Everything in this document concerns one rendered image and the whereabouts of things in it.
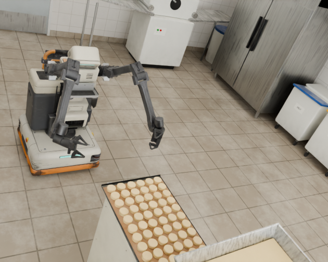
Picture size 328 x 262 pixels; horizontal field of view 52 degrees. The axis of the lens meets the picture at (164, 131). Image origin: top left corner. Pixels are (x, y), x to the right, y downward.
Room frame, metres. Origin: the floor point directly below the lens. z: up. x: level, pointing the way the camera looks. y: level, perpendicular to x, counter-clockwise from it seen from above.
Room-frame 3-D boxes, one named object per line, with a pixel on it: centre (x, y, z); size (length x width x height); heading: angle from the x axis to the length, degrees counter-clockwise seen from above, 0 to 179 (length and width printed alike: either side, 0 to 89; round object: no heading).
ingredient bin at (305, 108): (4.70, -1.90, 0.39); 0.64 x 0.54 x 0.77; 130
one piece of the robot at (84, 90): (2.27, 0.73, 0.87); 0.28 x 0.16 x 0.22; 131
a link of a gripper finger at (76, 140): (1.53, 0.44, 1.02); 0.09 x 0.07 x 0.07; 86
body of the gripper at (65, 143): (1.53, 0.51, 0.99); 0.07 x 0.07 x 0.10; 86
